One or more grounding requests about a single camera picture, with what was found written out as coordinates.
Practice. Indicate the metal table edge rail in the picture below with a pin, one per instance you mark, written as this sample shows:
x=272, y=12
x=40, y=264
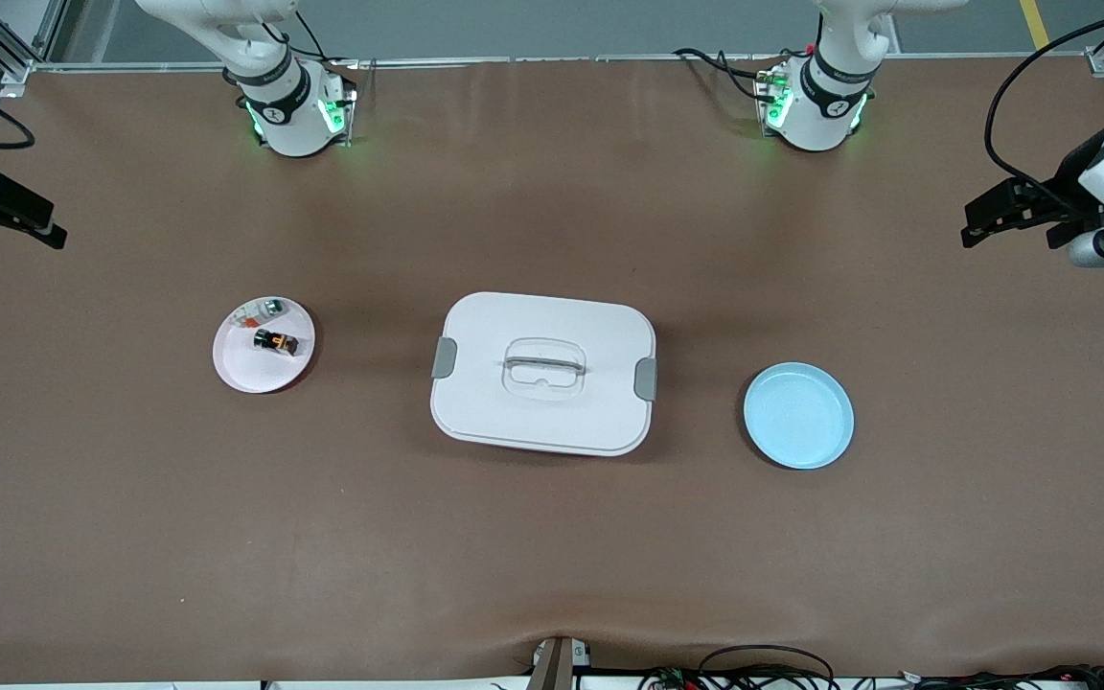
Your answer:
x=562, y=59

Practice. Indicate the orange and black switch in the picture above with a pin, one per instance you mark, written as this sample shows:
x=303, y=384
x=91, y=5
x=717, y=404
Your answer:
x=276, y=342

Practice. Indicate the light blue round plate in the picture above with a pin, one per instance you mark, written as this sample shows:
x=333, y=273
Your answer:
x=798, y=417

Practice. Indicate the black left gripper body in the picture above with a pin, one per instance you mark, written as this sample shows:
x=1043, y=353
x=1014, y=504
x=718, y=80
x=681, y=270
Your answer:
x=1058, y=195

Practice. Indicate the white lidded storage box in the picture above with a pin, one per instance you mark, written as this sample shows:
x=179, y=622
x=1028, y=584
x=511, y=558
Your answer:
x=542, y=412

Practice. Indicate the white breaker with orange lever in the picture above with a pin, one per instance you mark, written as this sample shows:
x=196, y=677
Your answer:
x=248, y=316

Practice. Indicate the pink round plate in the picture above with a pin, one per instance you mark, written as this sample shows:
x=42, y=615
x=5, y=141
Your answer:
x=260, y=369

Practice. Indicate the brown camera mount post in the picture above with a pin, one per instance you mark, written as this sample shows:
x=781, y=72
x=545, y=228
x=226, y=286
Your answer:
x=557, y=666

